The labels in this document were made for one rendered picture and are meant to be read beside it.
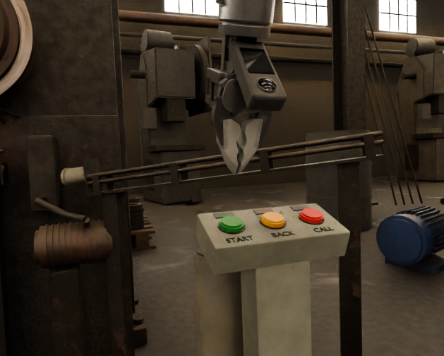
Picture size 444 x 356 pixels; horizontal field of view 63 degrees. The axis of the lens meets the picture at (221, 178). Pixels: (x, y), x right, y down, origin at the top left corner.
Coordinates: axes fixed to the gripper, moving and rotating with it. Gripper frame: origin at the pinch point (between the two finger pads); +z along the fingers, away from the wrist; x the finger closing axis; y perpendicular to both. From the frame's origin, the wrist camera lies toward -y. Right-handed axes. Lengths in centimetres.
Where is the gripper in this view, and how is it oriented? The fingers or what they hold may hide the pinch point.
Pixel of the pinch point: (238, 167)
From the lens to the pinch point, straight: 55.5
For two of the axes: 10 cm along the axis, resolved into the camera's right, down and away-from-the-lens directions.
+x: -9.4, 0.7, -3.3
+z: -0.7, 9.2, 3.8
